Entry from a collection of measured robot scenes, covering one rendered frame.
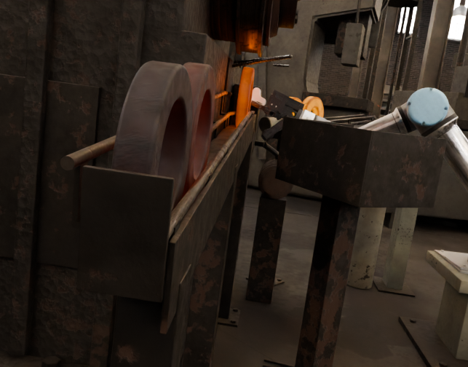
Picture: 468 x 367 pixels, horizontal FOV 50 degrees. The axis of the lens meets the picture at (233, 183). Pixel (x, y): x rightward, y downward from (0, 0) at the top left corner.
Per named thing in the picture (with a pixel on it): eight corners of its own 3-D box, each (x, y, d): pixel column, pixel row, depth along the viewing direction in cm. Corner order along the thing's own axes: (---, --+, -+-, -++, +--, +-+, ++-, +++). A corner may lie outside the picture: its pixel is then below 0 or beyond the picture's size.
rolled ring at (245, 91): (255, 70, 163) (245, 68, 163) (253, 65, 144) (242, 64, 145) (247, 127, 166) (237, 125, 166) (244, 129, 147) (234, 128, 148)
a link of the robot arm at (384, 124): (433, 89, 172) (303, 147, 188) (435, 85, 162) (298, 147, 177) (447, 119, 171) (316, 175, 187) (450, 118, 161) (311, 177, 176)
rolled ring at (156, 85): (199, 65, 56) (170, 61, 56) (159, 65, 38) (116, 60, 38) (183, 221, 61) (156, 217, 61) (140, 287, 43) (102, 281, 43)
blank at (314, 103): (299, 96, 209) (306, 97, 207) (319, 95, 221) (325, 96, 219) (296, 133, 213) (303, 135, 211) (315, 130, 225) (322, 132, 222)
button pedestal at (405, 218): (379, 293, 218) (405, 153, 208) (369, 275, 242) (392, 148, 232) (416, 299, 217) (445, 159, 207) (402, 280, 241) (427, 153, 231)
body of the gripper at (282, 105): (272, 89, 170) (304, 105, 170) (261, 112, 171) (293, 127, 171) (272, 88, 162) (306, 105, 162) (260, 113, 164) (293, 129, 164)
